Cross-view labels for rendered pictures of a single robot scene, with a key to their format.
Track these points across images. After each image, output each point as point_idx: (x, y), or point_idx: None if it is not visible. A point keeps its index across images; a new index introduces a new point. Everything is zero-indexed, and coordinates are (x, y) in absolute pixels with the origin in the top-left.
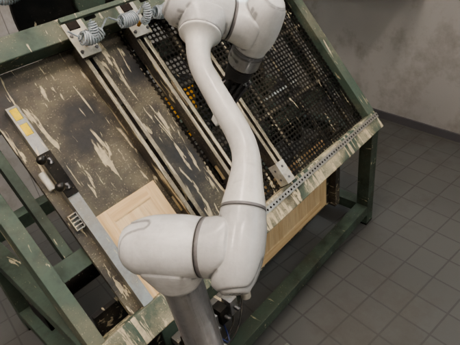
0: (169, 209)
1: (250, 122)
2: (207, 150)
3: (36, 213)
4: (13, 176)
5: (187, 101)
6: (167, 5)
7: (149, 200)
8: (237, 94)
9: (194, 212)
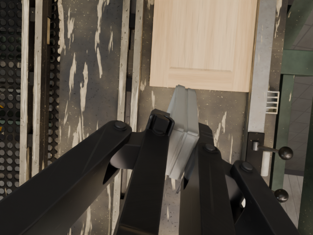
0: (157, 37)
1: None
2: (44, 71)
3: (285, 136)
4: (277, 185)
5: (25, 153)
6: None
7: (173, 65)
8: (83, 190)
9: (131, 7)
